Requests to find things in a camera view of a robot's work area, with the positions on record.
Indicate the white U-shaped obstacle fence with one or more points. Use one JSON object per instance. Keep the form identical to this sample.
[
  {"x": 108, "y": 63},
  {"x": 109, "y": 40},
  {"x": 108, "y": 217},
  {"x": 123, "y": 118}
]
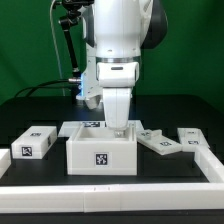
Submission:
[{"x": 122, "y": 197}]

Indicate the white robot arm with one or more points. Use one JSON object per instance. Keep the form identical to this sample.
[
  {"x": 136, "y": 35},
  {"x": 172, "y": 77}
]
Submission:
[{"x": 115, "y": 32}]

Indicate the white cabinet top block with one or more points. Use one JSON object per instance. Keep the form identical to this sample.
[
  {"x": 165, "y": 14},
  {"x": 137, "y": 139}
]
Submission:
[{"x": 34, "y": 143}]

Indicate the white cabinet body box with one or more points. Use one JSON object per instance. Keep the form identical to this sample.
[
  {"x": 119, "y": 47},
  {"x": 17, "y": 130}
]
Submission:
[{"x": 96, "y": 151}]

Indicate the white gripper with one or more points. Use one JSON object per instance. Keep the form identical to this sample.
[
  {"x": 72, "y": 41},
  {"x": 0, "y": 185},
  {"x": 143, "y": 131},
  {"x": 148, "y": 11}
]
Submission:
[{"x": 116, "y": 108}]

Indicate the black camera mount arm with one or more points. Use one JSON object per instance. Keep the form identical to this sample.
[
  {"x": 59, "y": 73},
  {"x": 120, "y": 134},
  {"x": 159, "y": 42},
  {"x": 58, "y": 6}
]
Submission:
[{"x": 75, "y": 11}]

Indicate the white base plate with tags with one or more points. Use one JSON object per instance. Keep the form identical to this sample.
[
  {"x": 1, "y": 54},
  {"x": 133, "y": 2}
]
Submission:
[{"x": 68, "y": 127}]

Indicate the white cabinet door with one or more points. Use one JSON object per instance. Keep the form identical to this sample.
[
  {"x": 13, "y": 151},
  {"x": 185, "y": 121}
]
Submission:
[
  {"x": 157, "y": 142},
  {"x": 190, "y": 138}
]

